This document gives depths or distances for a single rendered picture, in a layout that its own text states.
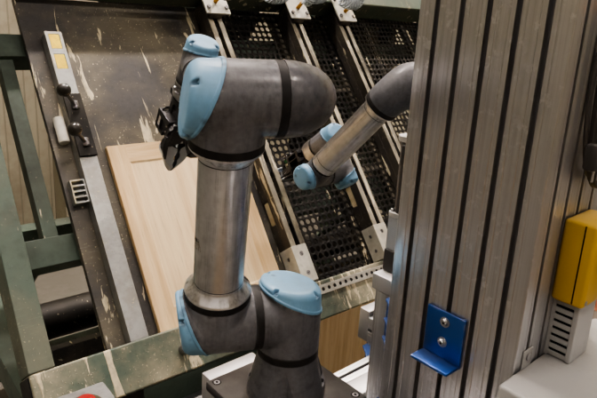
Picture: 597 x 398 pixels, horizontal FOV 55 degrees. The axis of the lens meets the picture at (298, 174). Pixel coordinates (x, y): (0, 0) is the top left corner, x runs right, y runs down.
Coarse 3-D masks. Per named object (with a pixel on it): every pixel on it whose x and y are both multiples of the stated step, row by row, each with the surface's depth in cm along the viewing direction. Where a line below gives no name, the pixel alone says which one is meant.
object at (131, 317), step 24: (48, 48) 168; (72, 72) 169; (72, 144) 163; (96, 168) 161; (96, 192) 158; (96, 216) 155; (120, 240) 156; (120, 264) 154; (120, 288) 151; (120, 312) 150; (144, 336) 149
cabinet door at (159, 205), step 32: (128, 160) 170; (160, 160) 176; (192, 160) 183; (128, 192) 166; (160, 192) 172; (192, 192) 178; (128, 224) 162; (160, 224) 167; (192, 224) 173; (256, 224) 186; (160, 256) 163; (192, 256) 169; (256, 256) 181; (160, 288) 159; (160, 320) 155
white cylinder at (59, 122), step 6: (54, 120) 162; (60, 120) 162; (54, 126) 162; (60, 126) 161; (60, 132) 161; (66, 132) 162; (60, 138) 160; (66, 138) 161; (60, 144) 161; (66, 144) 163
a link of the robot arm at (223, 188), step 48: (192, 96) 76; (240, 96) 77; (288, 96) 79; (192, 144) 82; (240, 144) 80; (240, 192) 86; (240, 240) 91; (192, 288) 96; (240, 288) 97; (192, 336) 95; (240, 336) 98
